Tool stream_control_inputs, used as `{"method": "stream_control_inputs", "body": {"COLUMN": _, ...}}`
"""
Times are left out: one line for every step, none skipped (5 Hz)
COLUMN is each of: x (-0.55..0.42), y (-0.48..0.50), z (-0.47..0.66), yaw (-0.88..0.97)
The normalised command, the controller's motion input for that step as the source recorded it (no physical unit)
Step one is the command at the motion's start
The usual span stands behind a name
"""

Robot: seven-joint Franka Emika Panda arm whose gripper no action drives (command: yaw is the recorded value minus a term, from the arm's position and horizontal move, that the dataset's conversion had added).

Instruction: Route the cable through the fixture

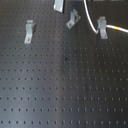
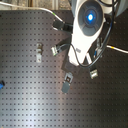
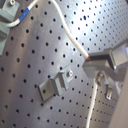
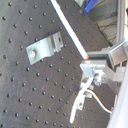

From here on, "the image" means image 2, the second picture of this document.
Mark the metal cable clip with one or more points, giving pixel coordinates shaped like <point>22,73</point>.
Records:
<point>39,52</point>

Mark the black perforated breadboard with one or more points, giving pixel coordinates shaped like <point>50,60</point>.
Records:
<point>32,96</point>

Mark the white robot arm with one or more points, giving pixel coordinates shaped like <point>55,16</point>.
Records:
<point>87,26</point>

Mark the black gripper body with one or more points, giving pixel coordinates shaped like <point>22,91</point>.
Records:
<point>69,67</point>

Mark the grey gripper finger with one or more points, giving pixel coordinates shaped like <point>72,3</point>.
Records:
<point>67,81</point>

